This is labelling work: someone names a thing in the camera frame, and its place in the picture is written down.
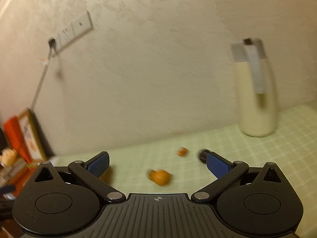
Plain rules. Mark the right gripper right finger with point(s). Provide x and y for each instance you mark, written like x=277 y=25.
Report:
x=226 y=172

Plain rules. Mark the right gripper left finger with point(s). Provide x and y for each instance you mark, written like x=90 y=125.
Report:
x=89 y=172

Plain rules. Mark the dark passion fruit far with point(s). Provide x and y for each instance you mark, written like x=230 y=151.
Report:
x=202 y=155

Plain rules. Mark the small kumquat far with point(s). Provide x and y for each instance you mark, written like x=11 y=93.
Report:
x=182 y=151

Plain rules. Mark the green checked tablecloth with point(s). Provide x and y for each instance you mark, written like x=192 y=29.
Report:
x=292 y=147

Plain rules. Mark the wood framed picture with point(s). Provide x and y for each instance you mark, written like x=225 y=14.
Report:
x=31 y=137

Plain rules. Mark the large tangerine centre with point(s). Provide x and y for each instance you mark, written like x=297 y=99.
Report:
x=159 y=177

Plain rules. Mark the red gift box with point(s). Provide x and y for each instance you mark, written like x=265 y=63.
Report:
x=14 y=182

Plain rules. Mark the small plush toy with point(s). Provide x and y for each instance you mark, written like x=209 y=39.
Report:
x=8 y=157

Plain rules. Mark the red folder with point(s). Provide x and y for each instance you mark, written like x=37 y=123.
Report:
x=14 y=134

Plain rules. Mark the cream thermos jug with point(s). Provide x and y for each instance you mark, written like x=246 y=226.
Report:
x=255 y=88

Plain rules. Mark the white wall socket plate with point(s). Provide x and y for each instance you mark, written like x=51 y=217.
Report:
x=72 y=32

